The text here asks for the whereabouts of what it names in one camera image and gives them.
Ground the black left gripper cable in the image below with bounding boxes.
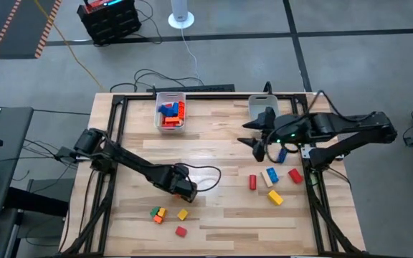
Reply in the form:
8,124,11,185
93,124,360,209
174,163,222,193

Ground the black power strip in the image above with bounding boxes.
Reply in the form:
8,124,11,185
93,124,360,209
146,84,236,93

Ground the dark grey desk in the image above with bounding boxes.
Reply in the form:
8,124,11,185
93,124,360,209
0,106,35,216

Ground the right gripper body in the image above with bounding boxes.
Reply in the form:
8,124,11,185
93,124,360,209
263,113,317,148

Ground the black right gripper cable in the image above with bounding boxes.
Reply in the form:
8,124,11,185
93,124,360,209
263,89,378,165

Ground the black plastic crate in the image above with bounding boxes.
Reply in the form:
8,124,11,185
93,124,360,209
76,0,143,47

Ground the white pedestal stand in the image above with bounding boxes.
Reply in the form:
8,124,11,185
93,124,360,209
167,0,196,29

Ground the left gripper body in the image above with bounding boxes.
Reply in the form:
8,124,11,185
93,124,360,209
156,163,195,194

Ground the black floor cable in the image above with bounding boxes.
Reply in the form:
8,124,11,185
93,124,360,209
109,69,206,93

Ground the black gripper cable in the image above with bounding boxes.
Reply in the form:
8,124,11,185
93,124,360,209
174,163,222,193
263,89,378,165

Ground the yellow rectangular block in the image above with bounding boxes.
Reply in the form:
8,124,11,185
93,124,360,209
267,189,285,206

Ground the yellow cable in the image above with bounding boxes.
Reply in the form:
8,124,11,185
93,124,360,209
33,0,103,90

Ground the white plastic bin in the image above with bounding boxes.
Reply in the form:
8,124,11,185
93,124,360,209
153,92,187,135
248,94,281,123

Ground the white floor cable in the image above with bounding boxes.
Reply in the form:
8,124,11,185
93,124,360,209
180,27,202,87

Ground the wooden plank block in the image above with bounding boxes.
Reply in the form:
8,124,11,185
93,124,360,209
260,171,274,188

